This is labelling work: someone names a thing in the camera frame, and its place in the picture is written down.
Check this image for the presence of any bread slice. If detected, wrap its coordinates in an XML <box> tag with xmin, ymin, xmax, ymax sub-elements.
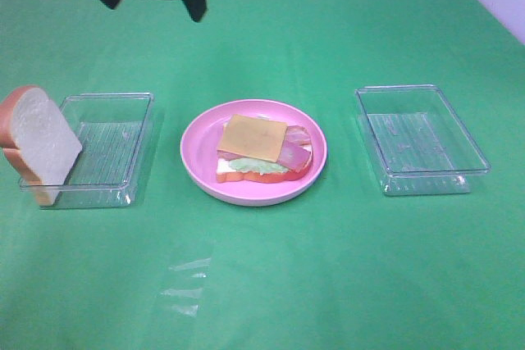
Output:
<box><xmin>216</xmin><ymin>121</ymin><xmax>314</xmax><ymax>184</ymax></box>
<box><xmin>1</xmin><ymin>85</ymin><xmax>82</xmax><ymax>206</ymax></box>

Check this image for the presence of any yellow cheese slice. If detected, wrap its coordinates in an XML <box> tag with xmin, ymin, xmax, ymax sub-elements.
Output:
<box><xmin>217</xmin><ymin>114</ymin><xmax>288</xmax><ymax>162</ymax></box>

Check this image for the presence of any green lettuce leaf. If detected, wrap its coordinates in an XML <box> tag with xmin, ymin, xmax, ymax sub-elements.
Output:
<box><xmin>226</xmin><ymin>157</ymin><xmax>289</xmax><ymax>175</ymax></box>

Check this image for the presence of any bacon strip from container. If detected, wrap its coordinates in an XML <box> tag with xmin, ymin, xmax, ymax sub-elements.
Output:
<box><xmin>284</xmin><ymin>125</ymin><xmax>311</xmax><ymax>146</ymax></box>

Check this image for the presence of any clear left plastic container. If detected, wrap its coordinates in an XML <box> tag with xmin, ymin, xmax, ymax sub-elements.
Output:
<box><xmin>19</xmin><ymin>93</ymin><xmax>156</xmax><ymax>210</ymax></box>

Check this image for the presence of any clear plastic container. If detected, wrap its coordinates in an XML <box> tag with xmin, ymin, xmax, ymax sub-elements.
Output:
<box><xmin>355</xmin><ymin>84</ymin><xmax>491</xmax><ymax>197</ymax></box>
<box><xmin>19</xmin><ymin>93</ymin><xmax>156</xmax><ymax>210</ymax></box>

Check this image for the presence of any pink plate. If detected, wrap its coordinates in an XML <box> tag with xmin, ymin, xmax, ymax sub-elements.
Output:
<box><xmin>180</xmin><ymin>99</ymin><xmax>328</xmax><ymax>207</ymax></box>

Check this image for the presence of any bread slice on plate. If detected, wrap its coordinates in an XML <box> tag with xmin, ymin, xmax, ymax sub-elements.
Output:
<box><xmin>216</xmin><ymin>121</ymin><xmax>314</xmax><ymax>184</ymax></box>

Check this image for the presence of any clear tape patch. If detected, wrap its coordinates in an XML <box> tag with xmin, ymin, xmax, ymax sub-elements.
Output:
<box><xmin>152</xmin><ymin>238</ymin><xmax>215</xmax><ymax>328</ymax></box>

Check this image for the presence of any clear right plastic container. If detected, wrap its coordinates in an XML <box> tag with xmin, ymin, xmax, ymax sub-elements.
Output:
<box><xmin>355</xmin><ymin>84</ymin><xmax>491</xmax><ymax>197</ymax></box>

